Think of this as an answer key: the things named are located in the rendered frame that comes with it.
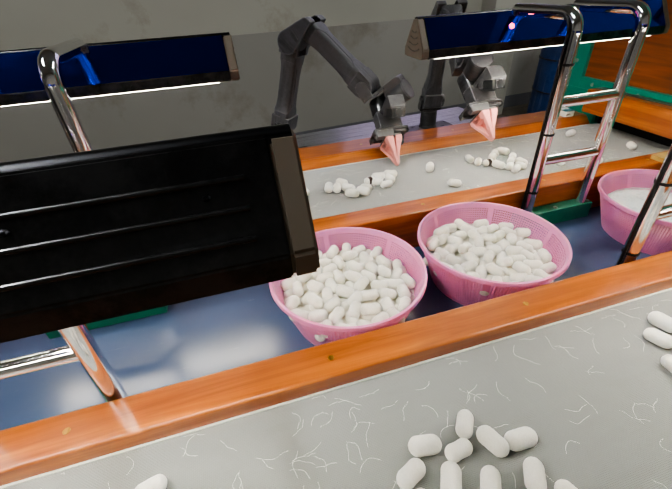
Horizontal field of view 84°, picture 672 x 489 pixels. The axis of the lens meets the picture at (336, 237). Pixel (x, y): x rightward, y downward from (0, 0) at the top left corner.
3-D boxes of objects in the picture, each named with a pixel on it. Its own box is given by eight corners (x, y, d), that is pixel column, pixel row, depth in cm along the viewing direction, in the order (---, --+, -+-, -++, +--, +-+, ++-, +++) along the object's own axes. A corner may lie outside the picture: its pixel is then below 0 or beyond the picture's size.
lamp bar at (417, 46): (403, 55, 79) (405, 15, 75) (635, 30, 92) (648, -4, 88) (421, 60, 73) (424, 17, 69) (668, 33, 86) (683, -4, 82)
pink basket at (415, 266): (267, 280, 77) (259, 242, 71) (387, 253, 82) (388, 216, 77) (291, 391, 55) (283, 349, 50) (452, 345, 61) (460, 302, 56)
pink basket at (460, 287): (387, 271, 77) (388, 233, 72) (466, 225, 90) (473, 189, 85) (504, 352, 59) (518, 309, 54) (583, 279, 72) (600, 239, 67)
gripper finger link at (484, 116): (515, 130, 97) (502, 99, 99) (491, 134, 96) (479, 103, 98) (501, 144, 104) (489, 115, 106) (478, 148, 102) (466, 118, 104)
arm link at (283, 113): (295, 132, 130) (311, 31, 109) (285, 139, 125) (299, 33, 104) (280, 125, 132) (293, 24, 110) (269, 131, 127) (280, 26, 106)
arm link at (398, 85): (418, 92, 106) (395, 55, 103) (409, 100, 100) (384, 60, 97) (387, 115, 113) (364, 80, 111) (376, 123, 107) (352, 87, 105)
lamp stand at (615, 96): (470, 196, 102) (503, 3, 77) (532, 184, 106) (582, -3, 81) (517, 232, 87) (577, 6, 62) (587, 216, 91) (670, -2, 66)
